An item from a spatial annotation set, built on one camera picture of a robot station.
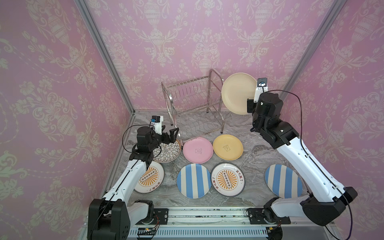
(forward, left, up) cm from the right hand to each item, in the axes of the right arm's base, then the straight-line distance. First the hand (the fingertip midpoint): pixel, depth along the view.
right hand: (262, 93), depth 64 cm
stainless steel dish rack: (+43, +29, -45) cm, 68 cm away
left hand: (0, +42, -21) cm, 47 cm away
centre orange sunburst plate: (-20, +12, -46) cm, 51 cm away
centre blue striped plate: (-20, +31, -45) cm, 59 cm away
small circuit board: (-43, +56, -48) cm, 85 cm away
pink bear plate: (0, +28, -45) cm, 53 cm away
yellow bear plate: (+2, +8, -46) cm, 47 cm away
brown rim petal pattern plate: (-1, +48, -45) cm, 66 cm away
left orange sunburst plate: (-18, +56, -45) cm, 74 cm away
